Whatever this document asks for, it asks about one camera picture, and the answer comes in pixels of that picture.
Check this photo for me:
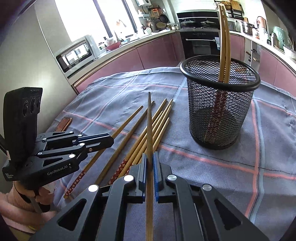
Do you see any brown phone on table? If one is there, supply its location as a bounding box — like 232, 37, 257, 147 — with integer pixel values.
54, 117, 72, 132

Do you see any black mesh utensil cup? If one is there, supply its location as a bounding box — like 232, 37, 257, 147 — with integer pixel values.
180, 55, 260, 150

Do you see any white toaster oven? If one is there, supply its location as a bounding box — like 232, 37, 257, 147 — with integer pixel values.
55, 35, 100, 78

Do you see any pink bowl on counter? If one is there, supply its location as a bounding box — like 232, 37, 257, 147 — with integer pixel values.
106, 41, 121, 51

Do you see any mint green appliance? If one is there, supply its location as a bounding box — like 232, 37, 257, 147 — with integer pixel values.
273, 26, 288, 50

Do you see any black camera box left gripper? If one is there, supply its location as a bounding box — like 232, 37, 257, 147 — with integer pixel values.
3, 87, 43, 165

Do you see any black built-in oven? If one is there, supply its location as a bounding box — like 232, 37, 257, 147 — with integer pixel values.
180, 32, 220, 59

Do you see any left hand pink sleeve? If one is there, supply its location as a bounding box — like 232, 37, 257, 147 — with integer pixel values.
0, 180, 57, 232

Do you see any steel stock pot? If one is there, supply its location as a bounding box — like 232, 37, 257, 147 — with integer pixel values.
241, 21, 255, 36

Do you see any bamboo chopstick red patterned end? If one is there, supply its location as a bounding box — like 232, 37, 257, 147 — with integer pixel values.
63, 105, 144, 200

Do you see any black range hood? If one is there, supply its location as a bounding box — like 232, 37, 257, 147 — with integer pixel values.
177, 10, 220, 29

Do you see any plaid grey blue tablecloth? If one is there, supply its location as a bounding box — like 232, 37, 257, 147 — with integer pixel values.
49, 67, 295, 240

